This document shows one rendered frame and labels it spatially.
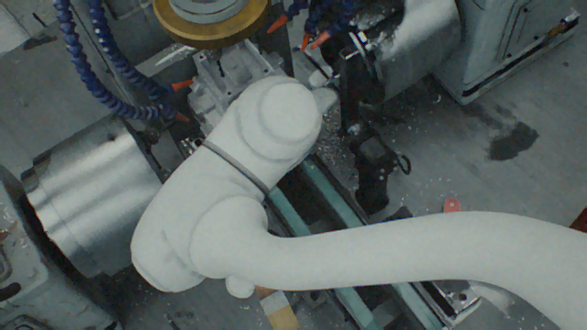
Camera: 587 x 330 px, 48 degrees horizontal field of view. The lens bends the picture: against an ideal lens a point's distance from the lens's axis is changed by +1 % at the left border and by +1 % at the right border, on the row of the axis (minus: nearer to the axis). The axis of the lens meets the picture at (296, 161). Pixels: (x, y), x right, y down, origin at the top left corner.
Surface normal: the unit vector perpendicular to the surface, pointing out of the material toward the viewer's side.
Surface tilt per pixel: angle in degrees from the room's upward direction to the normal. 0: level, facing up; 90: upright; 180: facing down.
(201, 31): 0
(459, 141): 0
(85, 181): 13
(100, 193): 24
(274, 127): 30
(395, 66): 66
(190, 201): 18
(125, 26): 90
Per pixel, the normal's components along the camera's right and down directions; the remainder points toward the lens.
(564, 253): -0.53, -0.63
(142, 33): 0.55, 0.72
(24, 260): -0.08, -0.44
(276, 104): 0.11, -0.15
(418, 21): 0.32, 0.18
